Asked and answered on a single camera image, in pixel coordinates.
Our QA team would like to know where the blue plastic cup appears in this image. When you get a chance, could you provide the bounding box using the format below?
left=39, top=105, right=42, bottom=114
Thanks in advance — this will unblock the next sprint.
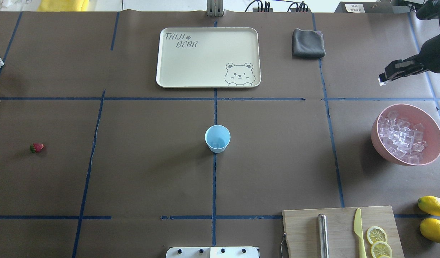
left=204, top=125, right=231, bottom=153

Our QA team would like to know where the steel rod muddler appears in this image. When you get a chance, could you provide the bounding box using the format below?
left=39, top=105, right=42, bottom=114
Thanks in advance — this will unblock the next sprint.
left=318, top=213, right=329, bottom=258

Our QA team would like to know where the wooden cutting board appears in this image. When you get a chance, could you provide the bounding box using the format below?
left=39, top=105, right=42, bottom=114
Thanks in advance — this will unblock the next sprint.
left=282, top=206, right=405, bottom=258

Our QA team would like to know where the clear ice cubes pile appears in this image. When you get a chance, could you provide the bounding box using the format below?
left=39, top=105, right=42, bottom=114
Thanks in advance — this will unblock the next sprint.
left=377, top=110, right=428, bottom=164

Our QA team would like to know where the yellow lemon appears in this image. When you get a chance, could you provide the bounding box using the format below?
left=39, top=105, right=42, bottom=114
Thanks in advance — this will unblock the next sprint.
left=417, top=196, right=440, bottom=216
left=419, top=218, right=440, bottom=244

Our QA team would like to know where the red strawberry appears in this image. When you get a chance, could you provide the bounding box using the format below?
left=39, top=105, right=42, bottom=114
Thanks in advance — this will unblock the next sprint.
left=30, top=143, right=45, bottom=153

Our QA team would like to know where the cream bear tray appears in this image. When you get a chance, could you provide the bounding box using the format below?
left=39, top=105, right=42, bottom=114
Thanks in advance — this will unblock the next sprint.
left=156, top=27, right=261, bottom=89

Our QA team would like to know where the aluminium frame post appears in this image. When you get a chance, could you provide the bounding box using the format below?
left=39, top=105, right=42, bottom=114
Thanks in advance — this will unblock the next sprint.
left=206, top=0, right=224, bottom=17

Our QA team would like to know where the yellow plastic knife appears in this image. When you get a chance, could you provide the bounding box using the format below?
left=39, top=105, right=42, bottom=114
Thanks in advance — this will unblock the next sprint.
left=353, top=208, right=367, bottom=258

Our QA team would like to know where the pink bowl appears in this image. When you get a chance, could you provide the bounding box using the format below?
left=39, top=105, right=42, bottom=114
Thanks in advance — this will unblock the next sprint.
left=370, top=104, right=440, bottom=166

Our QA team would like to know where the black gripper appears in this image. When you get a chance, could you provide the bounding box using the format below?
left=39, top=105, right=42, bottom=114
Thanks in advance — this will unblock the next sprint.
left=379, top=0, right=440, bottom=83

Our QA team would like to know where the dark grey folded cloth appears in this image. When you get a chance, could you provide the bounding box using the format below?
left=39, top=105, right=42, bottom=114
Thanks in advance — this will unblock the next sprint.
left=292, top=28, right=326, bottom=59

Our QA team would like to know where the yellow cloth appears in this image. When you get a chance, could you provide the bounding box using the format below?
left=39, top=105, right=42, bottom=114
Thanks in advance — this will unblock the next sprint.
left=37, top=0, right=89, bottom=12

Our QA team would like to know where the lemon slice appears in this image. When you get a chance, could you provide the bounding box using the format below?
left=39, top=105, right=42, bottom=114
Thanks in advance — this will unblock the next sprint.
left=366, top=226, right=388, bottom=245
left=370, top=241, right=393, bottom=258

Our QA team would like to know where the grey box with label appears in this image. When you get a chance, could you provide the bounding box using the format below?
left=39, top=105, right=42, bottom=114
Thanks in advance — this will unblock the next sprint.
left=334, top=0, right=410, bottom=14

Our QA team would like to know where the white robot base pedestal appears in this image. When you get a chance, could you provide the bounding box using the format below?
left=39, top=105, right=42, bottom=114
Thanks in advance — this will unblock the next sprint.
left=166, top=246, right=260, bottom=258

